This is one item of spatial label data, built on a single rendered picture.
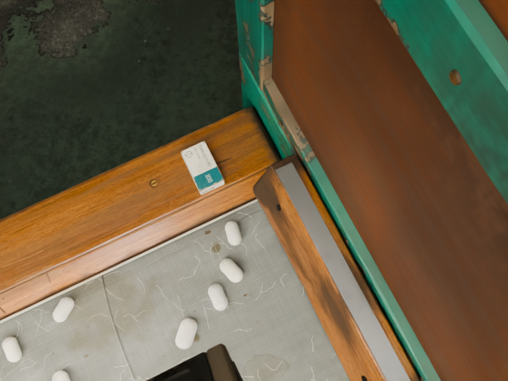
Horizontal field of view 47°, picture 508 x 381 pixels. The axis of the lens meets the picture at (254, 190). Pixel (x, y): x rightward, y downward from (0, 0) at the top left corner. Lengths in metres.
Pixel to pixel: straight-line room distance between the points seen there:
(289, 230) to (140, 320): 0.23
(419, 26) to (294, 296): 0.50
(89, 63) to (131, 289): 1.10
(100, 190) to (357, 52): 0.46
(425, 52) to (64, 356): 0.61
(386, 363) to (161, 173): 0.37
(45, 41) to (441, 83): 1.62
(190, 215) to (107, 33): 1.12
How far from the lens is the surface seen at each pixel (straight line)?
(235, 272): 0.75
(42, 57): 1.84
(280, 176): 0.67
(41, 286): 0.80
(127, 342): 0.78
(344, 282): 0.65
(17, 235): 0.81
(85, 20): 1.87
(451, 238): 0.43
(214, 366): 0.42
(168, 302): 0.77
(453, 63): 0.30
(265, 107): 0.74
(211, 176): 0.75
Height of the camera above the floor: 1.50
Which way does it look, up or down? 73 degrees down
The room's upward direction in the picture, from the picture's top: 3 degrees counter-clockwise
